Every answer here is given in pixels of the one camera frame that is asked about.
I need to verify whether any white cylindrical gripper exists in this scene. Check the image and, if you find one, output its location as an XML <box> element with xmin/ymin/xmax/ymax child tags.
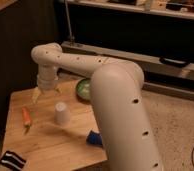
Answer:
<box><xmin>32</xmin><ymin>65</ymin><xmax>62</xmax><ymax>104</ymax></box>

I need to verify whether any orange carrot toy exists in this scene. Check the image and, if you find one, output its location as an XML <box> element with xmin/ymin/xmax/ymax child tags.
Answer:
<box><xmin>22</xmin><ymin>107</ymin><xmax>32</xmax><ymax>133</ymax></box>

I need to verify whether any white shelf board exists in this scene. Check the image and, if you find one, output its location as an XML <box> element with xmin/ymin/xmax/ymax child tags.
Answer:
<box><xmin>59</xmin><ymin>0</ymin><xmax>194</xmax><ymax>20</ymax></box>

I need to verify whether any green bowl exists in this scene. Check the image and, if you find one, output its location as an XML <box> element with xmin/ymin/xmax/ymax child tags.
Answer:
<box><xmin>76</xmin><ymin>79</ymin><xmax>90</xmax><ymax>101</ymax></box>

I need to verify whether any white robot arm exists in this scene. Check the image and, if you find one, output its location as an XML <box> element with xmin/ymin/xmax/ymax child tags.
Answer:
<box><xmin>31</xmin><ymin>43</ymin><xmax>164</xmax><ymax>171</ymax></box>

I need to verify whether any metal pole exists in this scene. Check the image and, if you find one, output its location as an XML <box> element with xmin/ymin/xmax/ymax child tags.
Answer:
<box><xmin>64</xmin><ymin>0</ymin><xmax>74</xmax><ymax>45</ymax></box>

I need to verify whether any black white striped eraser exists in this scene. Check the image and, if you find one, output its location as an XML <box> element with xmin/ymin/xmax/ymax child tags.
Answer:
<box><xmin>0</xmin><ymin>151</ymin><xmax>26</xmax><ymax>171</ymax></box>

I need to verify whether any grey case with handle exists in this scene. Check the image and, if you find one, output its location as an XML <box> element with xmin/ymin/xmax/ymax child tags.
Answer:
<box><xmin>61</xmin><ymin>41</ymin><xmax>194</xmax><ymax>101</ymax></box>

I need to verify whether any blue sponge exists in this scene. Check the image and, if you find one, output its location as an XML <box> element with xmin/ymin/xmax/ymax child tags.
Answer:
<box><xmin>86</xmin><ymin>131</ymin><xmax>102</xmax><ymax>146</ymax></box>

